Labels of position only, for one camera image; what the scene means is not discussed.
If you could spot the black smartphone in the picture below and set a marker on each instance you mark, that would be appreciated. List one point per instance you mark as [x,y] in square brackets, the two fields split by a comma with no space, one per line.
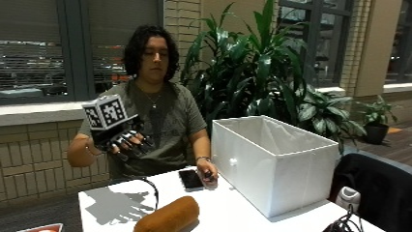
[190,179]

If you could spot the the person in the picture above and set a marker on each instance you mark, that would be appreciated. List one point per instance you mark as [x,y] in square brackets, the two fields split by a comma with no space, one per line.
[166,129]

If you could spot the white marker cube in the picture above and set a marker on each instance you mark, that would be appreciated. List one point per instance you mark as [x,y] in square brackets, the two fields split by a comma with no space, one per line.
[105,112]

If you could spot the white fabric storage box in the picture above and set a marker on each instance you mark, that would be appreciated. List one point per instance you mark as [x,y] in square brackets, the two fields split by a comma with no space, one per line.
[274,164]

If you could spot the brown bread-shaped soft toy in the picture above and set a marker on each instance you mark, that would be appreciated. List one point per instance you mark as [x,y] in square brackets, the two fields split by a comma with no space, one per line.
[168,216]

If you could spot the grey stone window sill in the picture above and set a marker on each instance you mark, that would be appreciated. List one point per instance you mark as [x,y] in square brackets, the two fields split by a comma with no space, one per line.
[38,112]

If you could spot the white rounded device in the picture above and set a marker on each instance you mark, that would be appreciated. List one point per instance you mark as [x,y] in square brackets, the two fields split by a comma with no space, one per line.
[346,198]

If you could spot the red and white packet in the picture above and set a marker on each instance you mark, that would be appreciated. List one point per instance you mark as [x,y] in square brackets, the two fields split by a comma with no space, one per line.
[42,228]

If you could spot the low broad-leaf green plant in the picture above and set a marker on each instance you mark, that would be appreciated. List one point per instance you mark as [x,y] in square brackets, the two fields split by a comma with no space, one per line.
[325,112]

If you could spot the window with grey blinds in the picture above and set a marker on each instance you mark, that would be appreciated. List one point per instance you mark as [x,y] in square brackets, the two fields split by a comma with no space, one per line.
[56,48]

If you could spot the tall green leafy plant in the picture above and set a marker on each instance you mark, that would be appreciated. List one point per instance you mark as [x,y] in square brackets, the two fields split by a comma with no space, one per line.
[248,67]

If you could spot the black plant pot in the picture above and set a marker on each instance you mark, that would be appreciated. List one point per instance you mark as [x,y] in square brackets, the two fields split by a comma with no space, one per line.
[376,133]

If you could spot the small green potted plant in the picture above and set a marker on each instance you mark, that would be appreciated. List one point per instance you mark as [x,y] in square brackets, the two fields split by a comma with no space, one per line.
[376,111]

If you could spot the dark framed window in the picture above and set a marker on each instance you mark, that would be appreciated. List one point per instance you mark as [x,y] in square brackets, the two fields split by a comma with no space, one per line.
[318,42]

